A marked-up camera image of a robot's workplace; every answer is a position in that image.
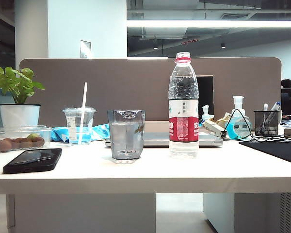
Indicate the clear water bottle red label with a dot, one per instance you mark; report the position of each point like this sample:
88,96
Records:
184,131

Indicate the grey faceted glass mug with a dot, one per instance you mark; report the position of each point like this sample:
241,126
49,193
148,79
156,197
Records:
126,136

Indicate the small white spray bottle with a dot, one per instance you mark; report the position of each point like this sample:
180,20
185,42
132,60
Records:
205,114

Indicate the blue hand sanitizer pump bottle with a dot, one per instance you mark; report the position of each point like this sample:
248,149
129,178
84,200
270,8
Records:
240,128

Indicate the grey Dell laptop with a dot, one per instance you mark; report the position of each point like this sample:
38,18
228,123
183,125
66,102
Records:
155,140

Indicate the brown desk divider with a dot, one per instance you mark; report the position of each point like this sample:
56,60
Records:
123,85

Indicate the white drinking straw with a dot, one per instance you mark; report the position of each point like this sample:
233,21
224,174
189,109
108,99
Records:
84,97

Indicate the white stapler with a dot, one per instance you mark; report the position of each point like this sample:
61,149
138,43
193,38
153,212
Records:
213,127

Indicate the clear plastic cup with lid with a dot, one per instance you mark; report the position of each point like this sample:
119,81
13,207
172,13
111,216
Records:
74,121

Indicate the gold snack wrapper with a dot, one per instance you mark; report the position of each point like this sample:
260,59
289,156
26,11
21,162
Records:
224,118

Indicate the blue and white snack bag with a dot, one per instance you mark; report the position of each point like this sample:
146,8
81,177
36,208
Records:
59,133

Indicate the paper sign on pillar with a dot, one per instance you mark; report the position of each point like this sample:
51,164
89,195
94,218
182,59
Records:
85,48

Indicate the white desk support panel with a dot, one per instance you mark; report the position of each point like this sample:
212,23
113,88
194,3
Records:
87,213

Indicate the green fruit piece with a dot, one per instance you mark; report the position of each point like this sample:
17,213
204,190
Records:
32,136

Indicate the black mesh pen holder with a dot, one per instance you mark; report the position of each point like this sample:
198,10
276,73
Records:
266,126

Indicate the black smartphone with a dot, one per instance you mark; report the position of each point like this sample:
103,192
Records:
31,160

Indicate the green plant in white pot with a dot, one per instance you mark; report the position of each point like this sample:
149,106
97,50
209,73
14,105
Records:
19,114

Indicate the blue and white pen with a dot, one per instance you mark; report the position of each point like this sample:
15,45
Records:
277,104

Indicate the clear plastic fruit container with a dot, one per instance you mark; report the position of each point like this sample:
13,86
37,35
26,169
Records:
14,132

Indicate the black mouse pad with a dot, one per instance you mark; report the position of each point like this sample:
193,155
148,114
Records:
276,149

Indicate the person with dark hair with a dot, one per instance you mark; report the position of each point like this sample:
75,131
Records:
286,83

